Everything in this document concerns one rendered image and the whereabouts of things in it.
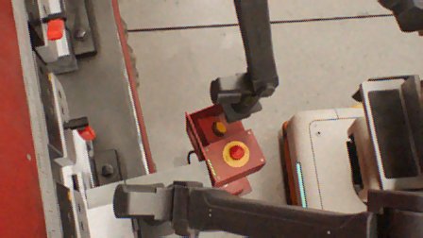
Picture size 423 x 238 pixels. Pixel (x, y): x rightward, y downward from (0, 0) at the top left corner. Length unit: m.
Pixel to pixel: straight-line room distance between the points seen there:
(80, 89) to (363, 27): 1.59
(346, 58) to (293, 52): 0.26
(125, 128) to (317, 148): 0.90
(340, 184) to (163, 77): 0.93
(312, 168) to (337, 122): 0.22
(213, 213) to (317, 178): 1.16
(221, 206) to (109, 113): 0.59
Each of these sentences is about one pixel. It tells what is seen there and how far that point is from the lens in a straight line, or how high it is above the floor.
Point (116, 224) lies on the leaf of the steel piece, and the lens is 0.98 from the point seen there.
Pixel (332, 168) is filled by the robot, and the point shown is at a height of 0.28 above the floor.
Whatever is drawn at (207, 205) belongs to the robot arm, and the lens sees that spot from 0.66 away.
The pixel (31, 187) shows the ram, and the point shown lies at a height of 1.44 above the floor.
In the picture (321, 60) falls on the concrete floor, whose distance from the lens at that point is 2.26.
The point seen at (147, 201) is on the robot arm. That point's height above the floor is 1.23.
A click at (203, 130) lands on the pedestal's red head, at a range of 1.27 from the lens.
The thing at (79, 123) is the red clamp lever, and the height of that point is 1.25.
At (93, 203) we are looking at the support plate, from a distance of 1.00.
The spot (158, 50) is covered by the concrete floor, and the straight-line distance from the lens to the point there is 2.19.
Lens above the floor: 1.97
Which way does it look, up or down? 73 degrees down
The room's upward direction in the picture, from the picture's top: 10 degrees clockwise
